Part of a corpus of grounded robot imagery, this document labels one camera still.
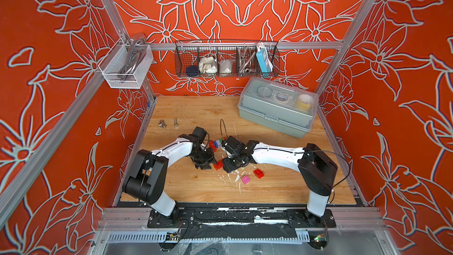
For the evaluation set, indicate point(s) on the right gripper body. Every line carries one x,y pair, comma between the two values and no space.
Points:
232,163

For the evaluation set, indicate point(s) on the white crumpled cloth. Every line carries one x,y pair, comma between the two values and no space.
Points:
208,66

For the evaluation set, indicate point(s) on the metal tongs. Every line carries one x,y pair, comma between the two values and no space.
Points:
135,55

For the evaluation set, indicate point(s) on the clear plastic storage box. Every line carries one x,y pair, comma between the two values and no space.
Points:
272,105

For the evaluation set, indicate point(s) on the pink lego brick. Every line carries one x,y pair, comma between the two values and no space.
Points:
245,179

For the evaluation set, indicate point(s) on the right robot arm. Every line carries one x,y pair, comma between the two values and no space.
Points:
317,169

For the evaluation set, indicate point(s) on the black wire basket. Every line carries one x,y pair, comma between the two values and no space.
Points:
242,54

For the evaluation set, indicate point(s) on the yellow tape roll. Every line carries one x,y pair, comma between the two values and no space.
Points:
304,102

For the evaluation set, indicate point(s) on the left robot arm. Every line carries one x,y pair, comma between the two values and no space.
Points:
145,179

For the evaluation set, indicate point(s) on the blue white box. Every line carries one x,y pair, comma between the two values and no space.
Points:
263,59

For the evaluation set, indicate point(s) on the clear plastic wall bin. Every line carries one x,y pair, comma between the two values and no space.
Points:
116,60

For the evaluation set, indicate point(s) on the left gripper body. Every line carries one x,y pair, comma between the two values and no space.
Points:
203,158

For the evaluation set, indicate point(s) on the dark blue round object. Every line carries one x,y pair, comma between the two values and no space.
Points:
192,71

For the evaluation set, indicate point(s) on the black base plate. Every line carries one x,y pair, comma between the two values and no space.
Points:
294,217

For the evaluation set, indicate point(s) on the long red lego brick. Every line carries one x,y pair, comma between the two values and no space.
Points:
218,165

